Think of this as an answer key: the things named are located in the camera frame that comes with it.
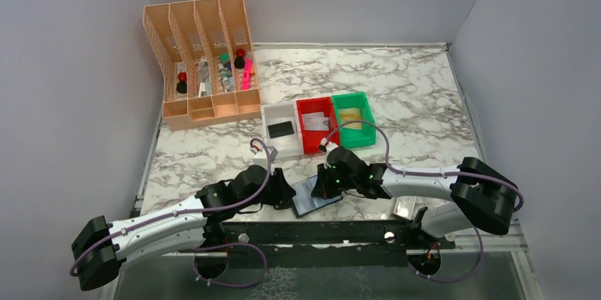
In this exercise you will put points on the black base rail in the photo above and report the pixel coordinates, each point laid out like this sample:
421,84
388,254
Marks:
307,244

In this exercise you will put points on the peach plastic desk organizer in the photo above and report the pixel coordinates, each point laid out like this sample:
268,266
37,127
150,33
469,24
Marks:
180,34

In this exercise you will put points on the green plastic bin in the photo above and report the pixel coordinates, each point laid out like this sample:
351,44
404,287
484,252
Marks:
354,107

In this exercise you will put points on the black leather card holder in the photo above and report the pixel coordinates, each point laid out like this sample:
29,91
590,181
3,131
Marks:
304,203

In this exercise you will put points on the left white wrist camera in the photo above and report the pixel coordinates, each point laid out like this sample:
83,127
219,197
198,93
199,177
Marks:
264,158

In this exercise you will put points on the black credit card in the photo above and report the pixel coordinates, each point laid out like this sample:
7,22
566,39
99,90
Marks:
281,129

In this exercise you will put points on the pink highlighter pen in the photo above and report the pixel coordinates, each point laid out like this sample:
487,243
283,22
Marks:
248,74

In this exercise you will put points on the white stapler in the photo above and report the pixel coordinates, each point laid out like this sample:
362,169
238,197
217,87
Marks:
203,78

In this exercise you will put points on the red black stamp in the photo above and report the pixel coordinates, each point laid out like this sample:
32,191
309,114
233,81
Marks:
239,61
181,85

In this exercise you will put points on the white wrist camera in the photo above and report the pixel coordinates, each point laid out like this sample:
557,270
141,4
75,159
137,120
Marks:
326,146
264,158

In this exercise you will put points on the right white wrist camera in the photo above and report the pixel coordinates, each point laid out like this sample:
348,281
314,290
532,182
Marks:
326,146

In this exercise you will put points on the silver card tin box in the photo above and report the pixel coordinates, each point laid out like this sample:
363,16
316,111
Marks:
404,207

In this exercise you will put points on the silver patterned credit card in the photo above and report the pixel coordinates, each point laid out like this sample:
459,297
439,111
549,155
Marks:
310,116

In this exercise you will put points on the white plastic bin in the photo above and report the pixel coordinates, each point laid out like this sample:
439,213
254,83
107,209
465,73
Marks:
288,146

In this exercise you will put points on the red plastic bin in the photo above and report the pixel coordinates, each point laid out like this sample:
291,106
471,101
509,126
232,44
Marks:
311,139

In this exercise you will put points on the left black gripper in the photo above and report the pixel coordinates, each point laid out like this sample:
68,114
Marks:
280,186

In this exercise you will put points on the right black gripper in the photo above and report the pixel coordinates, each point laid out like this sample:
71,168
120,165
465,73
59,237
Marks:
323,183

